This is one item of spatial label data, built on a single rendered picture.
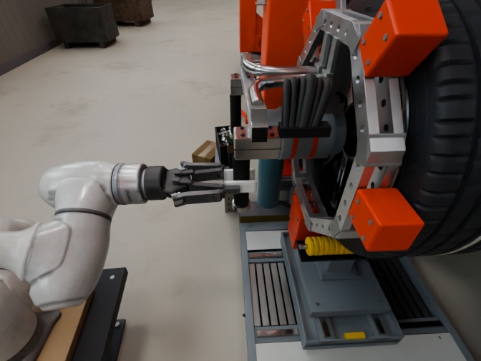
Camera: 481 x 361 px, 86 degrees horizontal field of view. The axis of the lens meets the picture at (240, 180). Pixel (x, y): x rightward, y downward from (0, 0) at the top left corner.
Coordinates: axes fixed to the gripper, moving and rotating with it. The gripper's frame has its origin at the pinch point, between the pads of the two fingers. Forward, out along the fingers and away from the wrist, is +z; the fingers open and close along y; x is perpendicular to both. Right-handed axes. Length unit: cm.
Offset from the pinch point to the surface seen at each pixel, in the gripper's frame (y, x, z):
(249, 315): -3, -75, 4
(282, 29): -57, 20, 17
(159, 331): -2, -83, -34
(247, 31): -250, -12, 20
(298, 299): -6, -68, 24
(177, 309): -11, -83, -28
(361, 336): 10, -65, 43
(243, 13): -250, 3, 16
